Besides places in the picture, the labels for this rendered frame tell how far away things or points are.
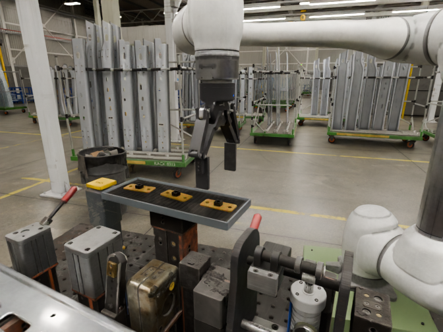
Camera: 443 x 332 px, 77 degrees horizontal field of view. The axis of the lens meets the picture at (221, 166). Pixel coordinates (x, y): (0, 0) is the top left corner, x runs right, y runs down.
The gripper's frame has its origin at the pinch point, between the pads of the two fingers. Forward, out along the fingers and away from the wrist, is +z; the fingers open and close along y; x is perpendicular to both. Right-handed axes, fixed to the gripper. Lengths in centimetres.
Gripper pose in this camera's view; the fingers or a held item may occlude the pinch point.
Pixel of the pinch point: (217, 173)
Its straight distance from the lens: 64.5
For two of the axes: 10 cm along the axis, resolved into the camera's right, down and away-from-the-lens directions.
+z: 0.0, 9.5, 3.0
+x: 8.9, 1.3, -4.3
